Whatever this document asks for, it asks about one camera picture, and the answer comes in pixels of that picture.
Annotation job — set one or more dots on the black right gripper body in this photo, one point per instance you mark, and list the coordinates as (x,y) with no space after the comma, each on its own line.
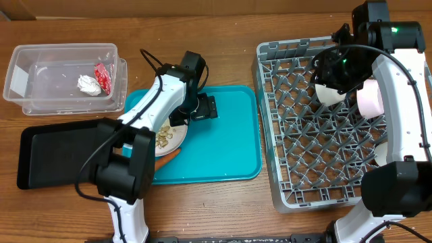
(344,75)

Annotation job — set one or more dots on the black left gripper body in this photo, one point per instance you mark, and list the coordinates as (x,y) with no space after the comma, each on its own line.
(198,109)

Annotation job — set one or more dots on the pale green bowl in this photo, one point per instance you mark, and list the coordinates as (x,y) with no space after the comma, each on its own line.
(328,96)

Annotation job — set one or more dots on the white plate with food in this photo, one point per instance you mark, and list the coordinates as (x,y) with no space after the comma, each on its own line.
(169,138)

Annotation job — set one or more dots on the red snack wrapper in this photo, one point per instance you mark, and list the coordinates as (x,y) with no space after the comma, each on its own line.
(103,78)

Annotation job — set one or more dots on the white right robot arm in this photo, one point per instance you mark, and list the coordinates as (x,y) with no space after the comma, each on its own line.
(393,53)

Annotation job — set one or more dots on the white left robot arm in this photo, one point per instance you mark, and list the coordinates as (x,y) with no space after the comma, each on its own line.
(122,166)

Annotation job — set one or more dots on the grey dishwasher rack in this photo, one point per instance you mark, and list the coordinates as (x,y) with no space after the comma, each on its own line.
(316,155)

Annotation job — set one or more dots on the teal plastic tray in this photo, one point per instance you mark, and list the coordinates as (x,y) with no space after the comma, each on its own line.
(226,148)

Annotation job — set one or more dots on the orange carrot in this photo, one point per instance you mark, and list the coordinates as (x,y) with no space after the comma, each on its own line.
(162,161)

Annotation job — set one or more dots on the white cup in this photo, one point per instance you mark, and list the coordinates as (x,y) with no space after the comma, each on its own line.
(381,154)

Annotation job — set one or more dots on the crumpled white paper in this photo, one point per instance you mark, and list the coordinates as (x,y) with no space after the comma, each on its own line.
(89,85)

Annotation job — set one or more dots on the clear plastic bin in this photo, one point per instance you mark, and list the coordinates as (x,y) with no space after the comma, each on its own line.
(43,79)

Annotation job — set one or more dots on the black plastic bin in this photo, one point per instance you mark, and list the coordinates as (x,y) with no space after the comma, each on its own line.
(52,155)

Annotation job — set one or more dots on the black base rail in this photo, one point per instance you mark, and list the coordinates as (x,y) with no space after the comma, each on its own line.
(236,239)

